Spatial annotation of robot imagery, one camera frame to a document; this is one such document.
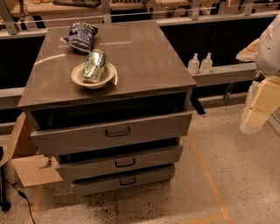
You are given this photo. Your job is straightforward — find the right clear sanitizer bottle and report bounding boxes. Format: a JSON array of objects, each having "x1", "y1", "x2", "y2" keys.
[{"x1": 200, "y1": 52, "x2": 213, "y2": 74}]

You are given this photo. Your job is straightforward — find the brown cardboard box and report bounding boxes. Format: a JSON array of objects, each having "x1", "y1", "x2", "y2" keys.
[{"x1": 0, "y1": 113, "x2": 62, "y2": 186}]

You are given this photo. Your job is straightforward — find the blue chip bag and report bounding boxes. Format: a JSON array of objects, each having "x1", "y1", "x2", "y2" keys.
[{"x1": 60, "y1": 22, "x2": 98, "y2": 53}]

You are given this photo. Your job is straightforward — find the black stand base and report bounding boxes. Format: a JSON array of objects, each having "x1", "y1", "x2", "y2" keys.
[{"x1": 0, "y1": 145, "x2": 12, "y2": 212}]

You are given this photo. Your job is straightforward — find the bottom grey drawer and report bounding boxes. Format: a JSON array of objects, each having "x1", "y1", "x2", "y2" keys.
[{"x1": 71, "y1": 164, "x2": 175, "y2": 196}]

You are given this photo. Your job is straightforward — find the green can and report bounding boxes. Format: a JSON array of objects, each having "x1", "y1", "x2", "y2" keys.
[{"x1": 81, "y1": 49, "x2": 106, "y2": 84}]

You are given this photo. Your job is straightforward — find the middle grey drawer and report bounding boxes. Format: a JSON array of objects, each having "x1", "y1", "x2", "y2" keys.
[{"x1": 56, "y1": 144, "x2": 183, "y2": 181}]

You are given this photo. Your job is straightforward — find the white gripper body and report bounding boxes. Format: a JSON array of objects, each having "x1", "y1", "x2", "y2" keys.
[{"x1": 240, "y1": 81, "x2": 260, "y2": 134}]

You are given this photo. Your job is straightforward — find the top grey drawer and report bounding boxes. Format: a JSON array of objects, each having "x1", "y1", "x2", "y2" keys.
[{"x1": 31, "y1": 111, "x2": 192, "y2": 155}]

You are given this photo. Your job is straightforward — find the grey drawer cabinet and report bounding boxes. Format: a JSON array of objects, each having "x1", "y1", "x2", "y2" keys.
[{"x1": 19, "y1": 20, "x2": 196, "y2": 184}]

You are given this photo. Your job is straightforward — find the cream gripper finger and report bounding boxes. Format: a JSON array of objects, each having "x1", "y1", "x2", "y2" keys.
[
  {"x1": 252, "y1": 76, "x2": 280, "y2": 115},
  {"x1": 244, "y1": 110, "x2": 270, "y2": 129}
]

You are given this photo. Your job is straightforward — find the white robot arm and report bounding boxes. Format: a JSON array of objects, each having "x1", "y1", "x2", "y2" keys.
[{"x1": 240, "y1": 15, "x2": 280, "y2": 134}]

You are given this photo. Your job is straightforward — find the clear sanitizer bottle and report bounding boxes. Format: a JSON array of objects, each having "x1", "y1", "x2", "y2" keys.
[
  {"x1": 187, "y1": 53, "x2": 200, "y2": 74},
  {"x1": 200, "y1": 52, "x2": 213, "y2": 74}
]

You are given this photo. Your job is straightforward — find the grey drawer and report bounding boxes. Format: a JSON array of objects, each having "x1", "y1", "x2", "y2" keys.
[
  {"x1": 56, "y1": 144, "x2": 183, "y2": 181},
  {"x1": 71, "y1": 164, "x2": 175, "y2": 196},
  {"x1": 31, "y1": 111, "x2": 192, "y2": 155}
]

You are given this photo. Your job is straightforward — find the white paper bowl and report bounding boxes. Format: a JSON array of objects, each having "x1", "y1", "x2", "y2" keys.
[{"x1": 71, "y1": 62, "x2": 116, "y2": 89}]

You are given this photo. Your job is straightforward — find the black cable on floor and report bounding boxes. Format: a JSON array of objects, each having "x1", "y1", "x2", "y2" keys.
[{"x1": 4, "y1": 179, "x2": 37, "y2": 224}]

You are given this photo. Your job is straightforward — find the left clear sanitizer bottle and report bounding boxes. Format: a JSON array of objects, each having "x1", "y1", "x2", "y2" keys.
[{"x1": 187, "y1": 53, "x2": 200, "y2": 74}]

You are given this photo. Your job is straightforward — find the grey metal railing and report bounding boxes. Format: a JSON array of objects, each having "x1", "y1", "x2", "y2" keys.
[{"x1": 1, "y1": 0, "x2": 280, "y2": 39}]

